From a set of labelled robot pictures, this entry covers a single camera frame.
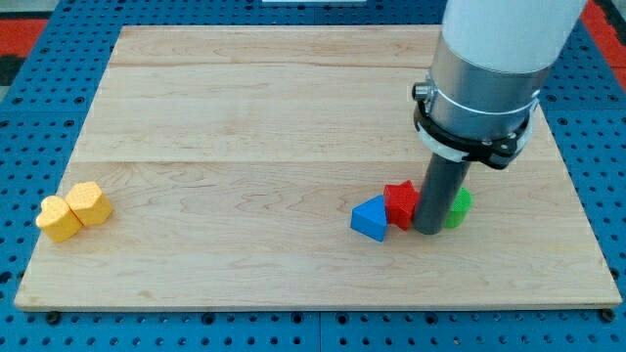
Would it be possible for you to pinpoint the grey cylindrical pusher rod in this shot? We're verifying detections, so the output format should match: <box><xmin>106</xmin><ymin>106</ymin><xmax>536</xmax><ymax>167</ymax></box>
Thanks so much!
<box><xmin>413</xmin><ymin>154</ymin><xmax>471</xmax><ymax>235</ymax></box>

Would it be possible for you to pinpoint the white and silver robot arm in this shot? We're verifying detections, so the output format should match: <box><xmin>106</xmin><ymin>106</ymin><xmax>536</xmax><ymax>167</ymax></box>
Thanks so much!
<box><xmin>413</xmin><ymin>0</ymin><xmax>586</xmax><ymax>169</ymax></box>

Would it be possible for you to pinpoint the red star block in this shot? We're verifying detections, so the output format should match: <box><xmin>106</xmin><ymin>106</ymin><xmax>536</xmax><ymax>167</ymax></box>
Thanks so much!
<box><xmin>383</xmin><ymin>180</ymin><xmax>420</xmax><ymax>231</ymax></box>

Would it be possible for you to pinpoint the yellow hexagon block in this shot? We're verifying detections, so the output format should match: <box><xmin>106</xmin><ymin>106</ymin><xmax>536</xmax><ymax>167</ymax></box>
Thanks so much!
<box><xmin>65</xmin><ymin>181</ymin><xmax>113</xmax><ymax>226</ymax></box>

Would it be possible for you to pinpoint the blue triangle block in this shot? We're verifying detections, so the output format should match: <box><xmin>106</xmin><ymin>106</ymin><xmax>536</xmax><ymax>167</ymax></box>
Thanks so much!
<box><xmin>350</xmin><ymin>195</ymin><xmax>387</xmax><ymax>242</ymax></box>

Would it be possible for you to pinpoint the yellow heart block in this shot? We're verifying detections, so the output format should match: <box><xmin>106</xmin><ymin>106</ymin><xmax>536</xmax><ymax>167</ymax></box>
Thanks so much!
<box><xmin>35</xmin><ymin>196</ymin><xmax>83</xmax><ymax>242</ymax></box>

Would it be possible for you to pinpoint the wooden board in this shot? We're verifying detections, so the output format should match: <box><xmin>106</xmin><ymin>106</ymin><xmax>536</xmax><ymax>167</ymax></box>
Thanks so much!
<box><xmin>15</xmin><ymin>25</ymin><xmax>622</xmax><ymax>312</ymax></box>

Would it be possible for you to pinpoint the green cylinder block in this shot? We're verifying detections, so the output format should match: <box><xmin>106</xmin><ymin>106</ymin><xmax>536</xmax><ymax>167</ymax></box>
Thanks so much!
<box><xmin>444</xmin><ymin>187</ymin><xmax>473</xmax><ymax>229</ymax></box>

